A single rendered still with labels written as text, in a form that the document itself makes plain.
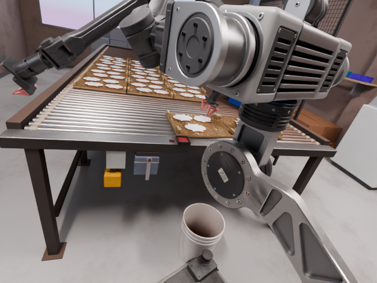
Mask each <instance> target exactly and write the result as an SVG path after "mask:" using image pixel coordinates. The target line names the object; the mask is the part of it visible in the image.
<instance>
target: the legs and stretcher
mask: <svg viewBox="0 0 377 283"><path fill-rule="evenodd" d="M90 161H91V160H90V159H88V157H87V151H86V150H77V152H76V154H75V157H74V159H73V161H72V164H71V167H70V169H69V171H68V174H67V176H66V178H65V181H64V183H63V185H62V188H61V191H60V192H59V195H58V198H57V200H56V203H55V205H54V211H55V215H56V217H58V216H59V213H60V211H61V208H62V206H63V202H64V201H65V197H66V195H67V192H68V189H69V187H70V184H71V181H72V178H73V176H74V173H75V171H76V168H77V166H89V164H90Z"/></svg>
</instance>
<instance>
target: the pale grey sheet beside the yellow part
mask: <svg viewBox="0 0 377 283"><path fill-rule="evenodd" d="M125 163H126V152H119V151H106V168H125Z"/></svg>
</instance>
